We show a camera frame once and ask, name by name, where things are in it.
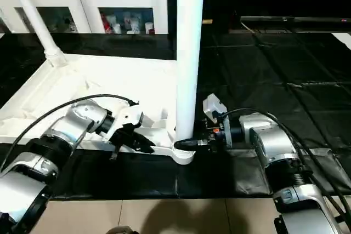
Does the white plastic table top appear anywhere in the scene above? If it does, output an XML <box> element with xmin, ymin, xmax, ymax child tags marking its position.
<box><xmin>0</xmin><ymin>53</ymin><xmax>197</xmax><ymax>167</ymax></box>

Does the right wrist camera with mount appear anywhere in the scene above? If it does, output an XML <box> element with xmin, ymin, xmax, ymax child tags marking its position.
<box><xmin>202</xmin><ymin>93</ymin><xmax>228</xmax><ymax>135</ymax></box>

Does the long black bar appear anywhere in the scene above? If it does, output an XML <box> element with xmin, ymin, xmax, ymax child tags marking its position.
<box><xmin>240</xmin><ymin>16</ymin><xmax>351</xmax><ymax>25</ymax></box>

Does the black work mat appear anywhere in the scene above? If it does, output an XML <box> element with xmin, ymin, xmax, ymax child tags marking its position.
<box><xmin>0</xmin><ymin>28</ymin><xmax>351</xmax><ymax>201</ymax></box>

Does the white plastic table leg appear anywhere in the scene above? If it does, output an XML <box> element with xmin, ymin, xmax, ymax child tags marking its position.
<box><xmin>3</xmin><ymin>0</ymin><xmax>68</xmax><ymax>68</ymax></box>
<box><xmin>173</xmin><ymin>0</ymin><xmax>207</xmax><ymax>148</ymax></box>

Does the white glass-door cabinet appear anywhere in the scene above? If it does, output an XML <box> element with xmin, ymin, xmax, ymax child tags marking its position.
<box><xmin>0</xmin><ymin>0</ymin><xmax>169</xmax><ymax>36</ymax></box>

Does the flat white board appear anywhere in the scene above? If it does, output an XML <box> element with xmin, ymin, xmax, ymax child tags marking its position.
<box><xmin>336</xmin><ymin>32</ymin><xmax>351</xmax><ymax>46</ymax></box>

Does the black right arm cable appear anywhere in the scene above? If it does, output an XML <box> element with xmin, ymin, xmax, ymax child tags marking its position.
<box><xmin>216</xmin><ymin>108</ymin><xmax>351</xmax><ymax>225</ymax></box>

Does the dark rounded object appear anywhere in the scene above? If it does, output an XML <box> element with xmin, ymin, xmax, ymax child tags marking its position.
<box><xmin>105</xmin><ymin>226</ymin><xmax>139</xmax><ymax>234</ymax></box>

